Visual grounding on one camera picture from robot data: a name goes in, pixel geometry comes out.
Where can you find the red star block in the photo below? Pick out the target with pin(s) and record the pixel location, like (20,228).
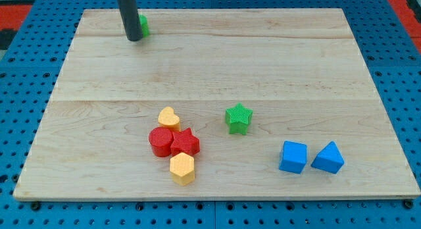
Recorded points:
(185,142)

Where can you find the green circle block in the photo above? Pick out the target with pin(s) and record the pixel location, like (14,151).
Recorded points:
(144,25)

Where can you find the blue triangle block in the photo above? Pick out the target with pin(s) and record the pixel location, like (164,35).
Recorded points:
(329,159)

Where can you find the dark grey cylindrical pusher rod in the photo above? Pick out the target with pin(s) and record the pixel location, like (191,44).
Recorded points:
(130,19)

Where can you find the yellow heart block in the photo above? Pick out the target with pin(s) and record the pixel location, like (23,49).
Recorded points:
(168,119)

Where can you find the yellow hexagon block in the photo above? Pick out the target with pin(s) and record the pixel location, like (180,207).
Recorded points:
(182,169)

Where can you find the red circle block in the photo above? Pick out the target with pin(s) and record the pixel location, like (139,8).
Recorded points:
(161,139)

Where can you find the blue cube block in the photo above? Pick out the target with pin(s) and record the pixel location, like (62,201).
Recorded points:
(293,157)

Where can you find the green star block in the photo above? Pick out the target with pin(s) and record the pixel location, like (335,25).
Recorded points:
(238,119)

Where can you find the light wooden board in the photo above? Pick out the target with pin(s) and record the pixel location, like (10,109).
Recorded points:
(299,70)

